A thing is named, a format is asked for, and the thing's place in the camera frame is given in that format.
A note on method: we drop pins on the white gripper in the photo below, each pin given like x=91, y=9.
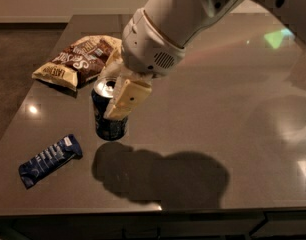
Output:
x=144, y=49

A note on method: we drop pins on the blue pepsi can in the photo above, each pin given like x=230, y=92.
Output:
x=102, y=93

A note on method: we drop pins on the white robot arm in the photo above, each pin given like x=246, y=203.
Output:
x=180, y=21

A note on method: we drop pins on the blue rxbar blueberry wrapper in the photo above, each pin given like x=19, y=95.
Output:
x=49, y=160

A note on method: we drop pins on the brown and cream chip bag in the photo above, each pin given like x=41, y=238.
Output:
x=80, y=62

